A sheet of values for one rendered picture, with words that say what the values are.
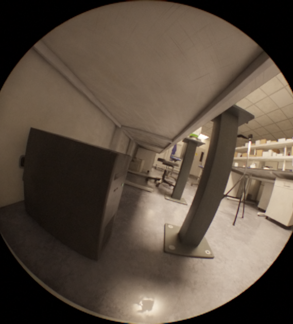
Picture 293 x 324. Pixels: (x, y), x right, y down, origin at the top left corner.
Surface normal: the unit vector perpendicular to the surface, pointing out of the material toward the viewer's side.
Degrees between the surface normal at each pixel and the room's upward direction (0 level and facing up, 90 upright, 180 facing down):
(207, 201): 90
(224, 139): 90
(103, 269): 0
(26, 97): 90
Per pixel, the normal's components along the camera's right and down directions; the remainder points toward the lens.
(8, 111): 0.96, 0.29
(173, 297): 0.29, -0.96
